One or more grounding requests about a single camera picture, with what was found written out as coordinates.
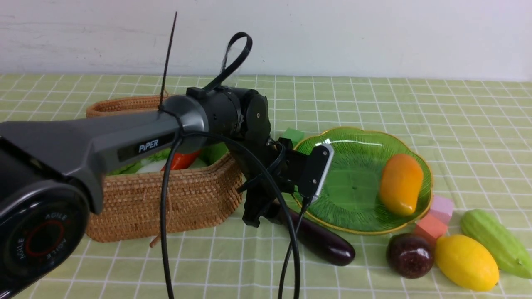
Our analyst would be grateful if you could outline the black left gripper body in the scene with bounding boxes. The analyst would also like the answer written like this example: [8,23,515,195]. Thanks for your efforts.
[232,138,308,228]

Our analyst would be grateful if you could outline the purple toy eggplant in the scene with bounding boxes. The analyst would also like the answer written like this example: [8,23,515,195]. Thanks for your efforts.
[264,202,356,266]

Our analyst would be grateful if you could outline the orange toy carrot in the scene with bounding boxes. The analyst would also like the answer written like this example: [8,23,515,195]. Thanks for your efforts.
[170,151,207,170]

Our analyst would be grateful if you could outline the orange toy mango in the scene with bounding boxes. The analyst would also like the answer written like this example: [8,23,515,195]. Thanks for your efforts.
[379,153,424,216]

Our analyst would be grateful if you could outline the white toy radish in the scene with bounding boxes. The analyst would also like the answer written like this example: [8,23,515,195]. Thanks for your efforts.
[136,160,167,174]

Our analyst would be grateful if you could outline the dark red passion fruit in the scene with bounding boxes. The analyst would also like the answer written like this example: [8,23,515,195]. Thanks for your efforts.
[386,233,435,279]

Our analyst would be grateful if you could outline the yellow toy lemon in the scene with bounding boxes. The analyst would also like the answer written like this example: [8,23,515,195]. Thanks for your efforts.
[435,235,499,292]

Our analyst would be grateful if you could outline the light green toy gourd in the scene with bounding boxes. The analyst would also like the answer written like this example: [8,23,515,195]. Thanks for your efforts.
[460,209,532,279]

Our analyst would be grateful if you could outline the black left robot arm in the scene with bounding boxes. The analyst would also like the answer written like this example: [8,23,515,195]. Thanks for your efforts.
[0,86,308,299]

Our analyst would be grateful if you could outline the green foam cube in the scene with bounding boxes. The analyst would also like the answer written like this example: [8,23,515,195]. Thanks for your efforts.
[281,127,305,147]

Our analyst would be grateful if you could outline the green glass leaf plate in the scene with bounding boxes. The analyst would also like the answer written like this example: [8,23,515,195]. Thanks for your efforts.
[294,126,433,235]

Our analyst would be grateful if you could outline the woven wicker basket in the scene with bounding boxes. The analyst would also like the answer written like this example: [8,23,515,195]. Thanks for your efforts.
[86,153,242,243]

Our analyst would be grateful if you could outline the wicker basket lid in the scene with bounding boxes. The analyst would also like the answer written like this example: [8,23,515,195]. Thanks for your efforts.
[85,94,161,118]

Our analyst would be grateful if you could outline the coral foam block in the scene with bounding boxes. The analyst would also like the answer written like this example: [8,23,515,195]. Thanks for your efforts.
[414,214,447,247]

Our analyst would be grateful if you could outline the pink foam cube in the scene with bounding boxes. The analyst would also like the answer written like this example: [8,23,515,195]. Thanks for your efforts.
[428,195,454,225]

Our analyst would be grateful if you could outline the green checkered tablecloth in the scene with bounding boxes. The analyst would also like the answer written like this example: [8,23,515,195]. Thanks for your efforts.
[18,76,532,299]

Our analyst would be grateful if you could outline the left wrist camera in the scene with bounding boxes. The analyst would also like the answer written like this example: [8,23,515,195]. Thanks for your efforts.
[298,143,335,207]

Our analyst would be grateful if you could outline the black cable tie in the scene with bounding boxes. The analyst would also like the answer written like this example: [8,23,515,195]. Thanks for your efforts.
[158,11,178,110]

